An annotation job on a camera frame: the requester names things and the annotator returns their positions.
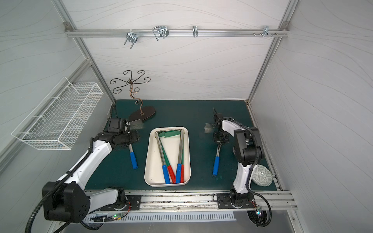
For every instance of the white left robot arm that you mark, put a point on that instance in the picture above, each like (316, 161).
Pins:
(66, 200)

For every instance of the white storage tray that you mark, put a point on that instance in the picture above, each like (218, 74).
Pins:
(168, 157)

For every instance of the aluminium cross rail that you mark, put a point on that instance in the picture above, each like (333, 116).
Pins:
(174, 33)

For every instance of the brown metal hook stand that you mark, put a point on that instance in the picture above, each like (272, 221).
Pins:
(144, 112)

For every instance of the metal clamp hook small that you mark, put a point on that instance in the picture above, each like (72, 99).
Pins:
(195, 31)

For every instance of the white vented cable duct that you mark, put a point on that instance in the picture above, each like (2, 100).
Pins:
(161, 217)

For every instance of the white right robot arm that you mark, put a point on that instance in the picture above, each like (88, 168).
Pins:
(247, 151)

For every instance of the metal clamp hook right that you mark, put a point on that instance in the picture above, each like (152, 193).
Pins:
(266, 32)

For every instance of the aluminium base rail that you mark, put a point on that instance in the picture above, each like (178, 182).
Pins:
(211, 200)

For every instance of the metal clamp hook middle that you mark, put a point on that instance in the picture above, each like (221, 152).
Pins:
(160, 32)

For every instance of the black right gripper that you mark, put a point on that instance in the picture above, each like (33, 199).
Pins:
(220, 137)

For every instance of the white wire basket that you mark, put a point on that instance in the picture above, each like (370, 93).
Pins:
(57, 121)

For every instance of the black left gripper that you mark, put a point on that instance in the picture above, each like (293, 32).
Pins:
(133, 137)

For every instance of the green patterned bowl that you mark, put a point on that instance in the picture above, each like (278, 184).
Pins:
(262, 176)

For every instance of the metal clamp hook left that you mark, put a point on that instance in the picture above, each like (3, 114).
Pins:
(131, 38)

